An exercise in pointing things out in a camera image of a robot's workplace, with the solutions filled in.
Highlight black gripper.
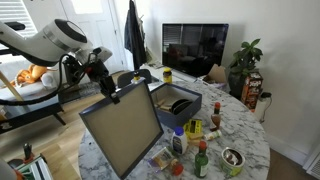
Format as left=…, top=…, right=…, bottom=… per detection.
left=63, top=53, right=120, bottom=104

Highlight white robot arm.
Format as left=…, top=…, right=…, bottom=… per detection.
left=0, top=19, right=120, bottom=106

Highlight yellow lid supplement jar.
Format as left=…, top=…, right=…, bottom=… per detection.
left=163, top=67, right=172, bottom=83

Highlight gray shoe box base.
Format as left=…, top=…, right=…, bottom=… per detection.
left=151, top=83, right=202, bottom=129

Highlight black shoes in box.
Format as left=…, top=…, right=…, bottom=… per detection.
left=170, top=99, right=192, bottom=115

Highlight small red lid jar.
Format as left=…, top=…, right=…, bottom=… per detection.
left=170, top=159, right=184, bottom=176

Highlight black office chair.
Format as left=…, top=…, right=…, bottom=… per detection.
left=117, top=69, right=152, bottom=88

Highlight yellow black mustard bottle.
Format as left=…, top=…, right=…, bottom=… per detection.
left=132, top=71, right=141, bottom=83

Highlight white tv stand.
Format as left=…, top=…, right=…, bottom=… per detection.
left=141, top=65, right=197, bottom=82

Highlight hanging dark jacket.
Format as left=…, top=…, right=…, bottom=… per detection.
left=124, top=0, right=146, bottom=70

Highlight white blue cap bottle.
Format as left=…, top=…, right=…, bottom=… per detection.
left=172, top=126, right=188, bottom=154

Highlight snack packet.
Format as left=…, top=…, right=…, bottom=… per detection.
left=148, top=147, right=175, bottom=171

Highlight white door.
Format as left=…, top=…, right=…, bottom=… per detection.
left=60, top=0, right=124, bottom=73

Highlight orange plush toy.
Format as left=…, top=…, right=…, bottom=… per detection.
left=10, top=64, right=48, bottom=87

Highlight yellow thank you card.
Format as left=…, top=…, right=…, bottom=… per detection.
left=183, top=119, right=203, bottom=139

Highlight black flat screen television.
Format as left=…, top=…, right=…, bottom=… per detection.
left=161, top=23, right=229, bottom=77

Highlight dark bench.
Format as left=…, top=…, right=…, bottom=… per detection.
left=0, top=82, right=65, bottom=134

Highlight hot sauce bottle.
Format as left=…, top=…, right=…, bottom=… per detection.
left=210, top=102, right=221, bottom=131

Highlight small white lying bottle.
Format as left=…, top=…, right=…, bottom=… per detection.
left=204, top=130, right=222, bottom=141

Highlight green soju bottle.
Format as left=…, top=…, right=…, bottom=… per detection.
left=195, top=141, right=209, bottom=178

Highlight green potted plant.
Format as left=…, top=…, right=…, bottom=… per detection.
left=228, top=38, right=263, bottom=100

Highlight green open tin can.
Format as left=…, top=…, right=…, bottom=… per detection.
left=220, top=147, right=246, bottom=177

